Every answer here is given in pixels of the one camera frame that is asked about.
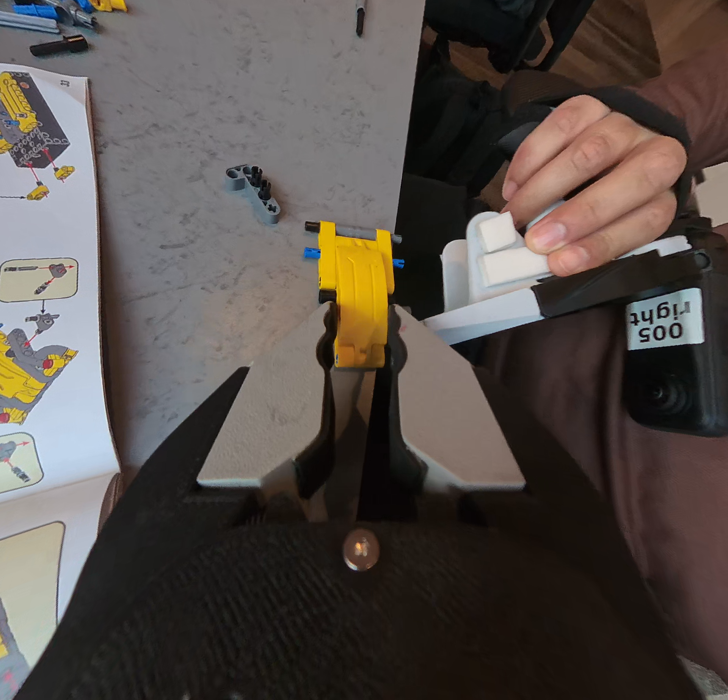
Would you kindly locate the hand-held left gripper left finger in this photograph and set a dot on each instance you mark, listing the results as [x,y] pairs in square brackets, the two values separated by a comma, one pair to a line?
[267,415]

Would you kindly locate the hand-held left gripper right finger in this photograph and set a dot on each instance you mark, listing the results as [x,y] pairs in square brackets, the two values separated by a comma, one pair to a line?
[449,415]

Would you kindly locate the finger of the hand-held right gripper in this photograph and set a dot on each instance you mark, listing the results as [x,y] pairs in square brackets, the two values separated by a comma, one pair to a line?
[489,316]

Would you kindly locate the yellow brick assembly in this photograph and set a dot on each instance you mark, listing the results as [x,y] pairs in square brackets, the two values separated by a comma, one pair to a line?
[358,296]

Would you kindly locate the person's right forearm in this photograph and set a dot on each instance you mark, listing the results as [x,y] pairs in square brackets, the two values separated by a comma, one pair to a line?
[705,103]

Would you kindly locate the person's right hand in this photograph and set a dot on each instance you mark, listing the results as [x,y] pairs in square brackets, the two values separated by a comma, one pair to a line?
[603,171]

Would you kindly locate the grey angled brick with pins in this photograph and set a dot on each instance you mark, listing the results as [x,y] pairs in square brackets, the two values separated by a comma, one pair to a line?
[256,194]

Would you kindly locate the open instruction booklet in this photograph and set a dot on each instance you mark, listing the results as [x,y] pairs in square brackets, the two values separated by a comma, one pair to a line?
[51,341]

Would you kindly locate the black marker pen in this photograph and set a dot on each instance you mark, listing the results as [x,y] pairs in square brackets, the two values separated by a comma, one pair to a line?
[361,6]

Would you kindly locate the black axle brick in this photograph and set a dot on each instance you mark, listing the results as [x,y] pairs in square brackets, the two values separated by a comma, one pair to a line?
[60,46]

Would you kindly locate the pile of small bricks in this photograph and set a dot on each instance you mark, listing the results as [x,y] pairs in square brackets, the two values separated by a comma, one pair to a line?
[62,0]

